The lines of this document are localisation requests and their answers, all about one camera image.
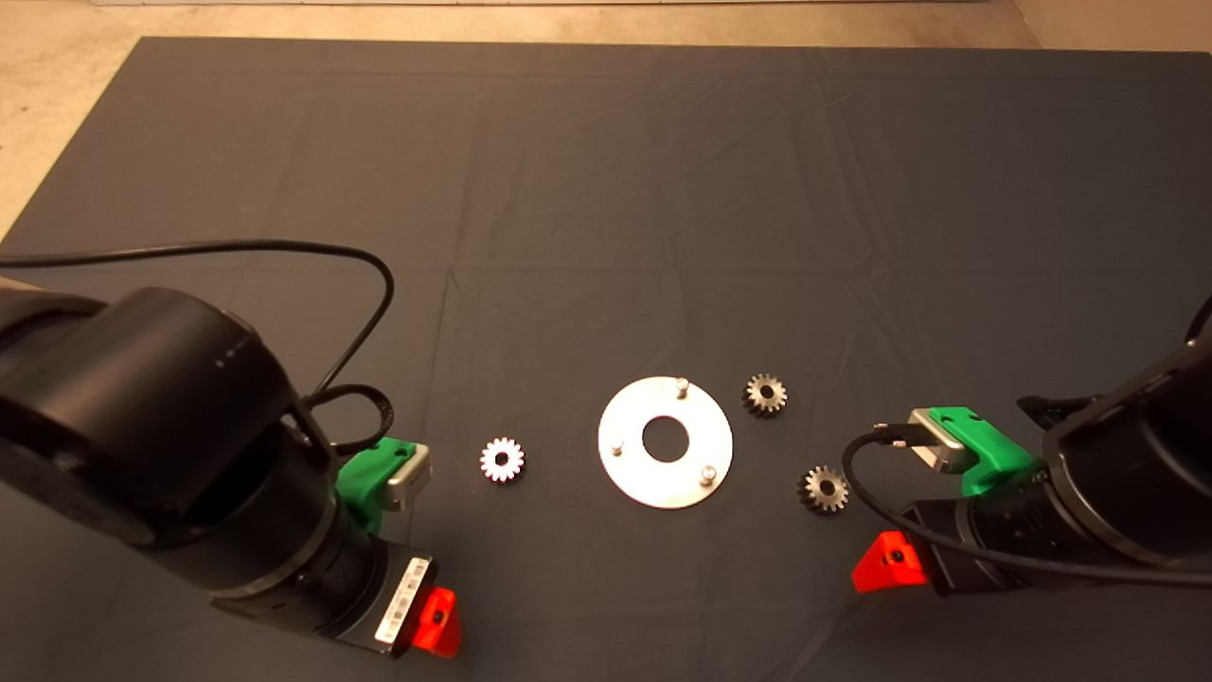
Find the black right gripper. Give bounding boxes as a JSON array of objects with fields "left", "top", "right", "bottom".
[{"left": 850, "top": 498, "right": 1005, "bottom": 599}]

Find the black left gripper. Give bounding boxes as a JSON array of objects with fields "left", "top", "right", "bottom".
[{"left": 210, "top": 536, "right": 463, "bottom": 659}]

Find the small steel planetary gear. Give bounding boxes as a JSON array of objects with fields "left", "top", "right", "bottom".
[
  {"left": 796, "top": 463, "right": 851, "bottom": 516},
  {"left": 479, "top": 437, "right": 526, "bottom": 484},
  {"left": 741, "top": 372, "right": 789, "bottom": 420}
]

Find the round metal carrier plate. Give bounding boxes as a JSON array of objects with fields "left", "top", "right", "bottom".
[{"left": 597, "top": 375, "right": 735, "bottom": 512}]

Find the dark grey table cloth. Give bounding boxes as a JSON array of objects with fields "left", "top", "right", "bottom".
[{"left": 0, "top": 36, "right": 1212, "bottom": 682}]

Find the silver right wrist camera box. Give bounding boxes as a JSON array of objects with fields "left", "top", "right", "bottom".
[{"left": 906, "top": 407, "right": 977, "bottom": 476}]

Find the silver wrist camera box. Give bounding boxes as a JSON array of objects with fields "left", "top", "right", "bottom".
[
  {"left": 906, "top": 407, "right": 977, "bottom": 476},
  {"left": 381, "top": 442, "right": 434, "bottom": 513}
]

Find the green right camera mount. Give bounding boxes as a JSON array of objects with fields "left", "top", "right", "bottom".
[{"left": 928, "top": 405, "right": 1036, "bottom": 499}]

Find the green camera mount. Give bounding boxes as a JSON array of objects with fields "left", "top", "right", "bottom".
[
  {"left": 928, "top": 405, "right": 1036, "bottom": 499},
  {"left": 335, "top": 437, "right": 419, "bottom": 537}
]

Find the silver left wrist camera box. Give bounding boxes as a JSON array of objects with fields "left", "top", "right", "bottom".
[{"left": 381, "top": 442, "right": 434, "bottom": 513}]

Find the green left camera mount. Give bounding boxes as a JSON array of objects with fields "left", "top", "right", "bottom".
[{"left": 335, "top": 437, "right": 419, "bottom": 537}]

